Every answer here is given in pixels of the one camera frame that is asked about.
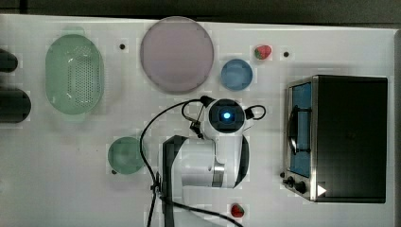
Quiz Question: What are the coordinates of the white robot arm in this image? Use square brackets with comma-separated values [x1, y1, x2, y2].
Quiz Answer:
[159, 96, 254, 227]

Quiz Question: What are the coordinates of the pink round plate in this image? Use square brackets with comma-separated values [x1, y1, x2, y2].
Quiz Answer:
[140, 16, 214, 94]

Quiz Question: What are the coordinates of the blue bowl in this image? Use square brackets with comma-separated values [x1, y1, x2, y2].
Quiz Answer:
[220, 59, 253, 91]

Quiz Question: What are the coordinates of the strawberry near blue bowl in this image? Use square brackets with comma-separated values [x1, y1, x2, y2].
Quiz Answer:
[254, 45, 271, 60]

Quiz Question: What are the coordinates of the green mug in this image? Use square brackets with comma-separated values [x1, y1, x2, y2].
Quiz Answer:
[108, 137, 145, 175]

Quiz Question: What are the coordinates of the strawberry near table front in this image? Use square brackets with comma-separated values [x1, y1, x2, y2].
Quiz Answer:
[231, 203, 245, 218]

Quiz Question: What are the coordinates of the green perforated colander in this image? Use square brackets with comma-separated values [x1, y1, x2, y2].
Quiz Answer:
[45, 26, 104, 115]

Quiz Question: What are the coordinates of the black toaster oven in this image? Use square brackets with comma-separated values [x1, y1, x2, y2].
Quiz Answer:
[280, 75, 388, 203]

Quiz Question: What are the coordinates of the black cylinder lower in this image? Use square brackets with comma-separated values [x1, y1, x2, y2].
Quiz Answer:
[0, 89, 31, 123]

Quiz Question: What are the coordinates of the black cylinder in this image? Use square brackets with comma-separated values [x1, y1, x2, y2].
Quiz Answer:
[0, 89, 31, 123]
[0, 49, 18, 73]

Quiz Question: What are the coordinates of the black cylinder upper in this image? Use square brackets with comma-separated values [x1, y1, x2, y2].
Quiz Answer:
[0, 49, 18, 73]

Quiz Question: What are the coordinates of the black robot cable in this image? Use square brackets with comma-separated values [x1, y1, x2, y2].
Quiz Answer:
[138, 96, 267, 227]

